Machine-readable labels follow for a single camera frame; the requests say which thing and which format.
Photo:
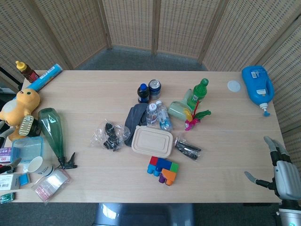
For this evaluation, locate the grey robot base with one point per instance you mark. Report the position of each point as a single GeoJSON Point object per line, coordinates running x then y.
{"type": "Point", "coordinates": [143, 214]}

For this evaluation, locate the white paper cup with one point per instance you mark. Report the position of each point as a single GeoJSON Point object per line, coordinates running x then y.
{"type": "Point", "coordinates": [40, 166]}

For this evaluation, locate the grey cloth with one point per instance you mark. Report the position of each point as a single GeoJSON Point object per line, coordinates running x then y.
{"type": "Point", "coordinates": [133, 117]}

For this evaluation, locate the dark bottle with blue cap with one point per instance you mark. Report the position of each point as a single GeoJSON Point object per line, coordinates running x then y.
{"type": "Point", "coordinates": [143, 92]}

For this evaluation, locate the green glass spray bottle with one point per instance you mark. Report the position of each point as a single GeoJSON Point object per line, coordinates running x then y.
{"type": "Point", "coordinates": [53, 131]}

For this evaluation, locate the blue cardboard tube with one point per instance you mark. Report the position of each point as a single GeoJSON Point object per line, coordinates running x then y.
{"type": "Point", "coordinates": [45, 77]}

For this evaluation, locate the bagged black item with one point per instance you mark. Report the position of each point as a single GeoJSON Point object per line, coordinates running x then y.
{"type": "Point", "coordinates": [188, 148]}
{"type": "Point", "coordinates": [110, 137]}

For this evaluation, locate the blue label water bottle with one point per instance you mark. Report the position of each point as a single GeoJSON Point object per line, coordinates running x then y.
{"type": "Point", "coordinates": [164, 117]}

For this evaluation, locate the wicker folding screen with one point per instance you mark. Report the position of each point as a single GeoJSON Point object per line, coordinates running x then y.
{"type": "Point", "coordinates": [150, 26]}

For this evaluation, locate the white round lid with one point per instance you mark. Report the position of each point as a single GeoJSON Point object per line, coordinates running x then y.
{"type": "Point", "coordinates": [234, 86]}

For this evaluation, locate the red label water bottle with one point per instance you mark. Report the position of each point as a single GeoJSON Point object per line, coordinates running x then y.
{"type": "Point", "coordinates": [152, 115]}

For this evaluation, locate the small green packet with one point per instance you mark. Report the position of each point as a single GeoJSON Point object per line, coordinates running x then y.
{"type": "Point", "coordinates": [7, 196]}

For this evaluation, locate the green soda bottle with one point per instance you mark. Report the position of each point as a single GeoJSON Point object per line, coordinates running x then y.
{"type": "Point", "coordinates": [198, 93]}

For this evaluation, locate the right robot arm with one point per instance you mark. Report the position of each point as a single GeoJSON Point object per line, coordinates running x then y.
{"type": "Point", "coordinates": [289, 214]}

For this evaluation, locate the pink green toy flower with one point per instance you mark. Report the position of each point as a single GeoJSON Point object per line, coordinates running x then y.
{"type": "Point", "coordinates": [194, 117]}

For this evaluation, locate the clear zip bags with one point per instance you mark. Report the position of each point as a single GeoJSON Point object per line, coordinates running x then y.
{"type": "Point", "coordinates": [50, 183]}

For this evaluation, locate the small blue square item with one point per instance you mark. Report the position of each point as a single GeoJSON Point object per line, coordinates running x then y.
{"type": "Point", "coordinates": [24, 179]}

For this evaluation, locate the blue detergent bottle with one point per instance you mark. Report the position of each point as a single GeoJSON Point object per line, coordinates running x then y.
{"type": "Point", "coordinates": [258, 85]}

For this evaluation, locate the beige lidded food container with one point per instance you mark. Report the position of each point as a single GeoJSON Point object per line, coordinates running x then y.
{"type": "Point", "coordinates": [151, 141]}

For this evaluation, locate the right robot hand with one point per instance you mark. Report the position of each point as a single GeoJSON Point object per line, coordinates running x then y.
{"type": "Point", "coordinates": [284, 174]}

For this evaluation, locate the dark blue drink can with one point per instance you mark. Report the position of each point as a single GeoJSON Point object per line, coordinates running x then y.
{"type": "Point", "coordinates": [154, 89]}

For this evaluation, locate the colourful building blocks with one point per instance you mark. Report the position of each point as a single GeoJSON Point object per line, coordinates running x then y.
{"type": "Point", "coordinates": [162, 171]}

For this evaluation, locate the yellow plush toy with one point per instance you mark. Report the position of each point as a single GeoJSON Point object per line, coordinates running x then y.
{"type": "Point", "coordinates": [18, 106]}

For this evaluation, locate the brown bottle with yellow cap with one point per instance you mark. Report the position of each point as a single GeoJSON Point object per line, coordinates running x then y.
{"type": "Point", "coordinates": [26, 71]}

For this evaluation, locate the metal tin can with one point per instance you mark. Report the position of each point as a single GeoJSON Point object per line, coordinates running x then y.
{"type": "Point", "coordinates": [25, 124]}

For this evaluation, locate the clear blue plastic box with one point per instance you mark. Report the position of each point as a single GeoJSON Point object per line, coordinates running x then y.
{"type": "Point", "coordinates": [28, 148]}

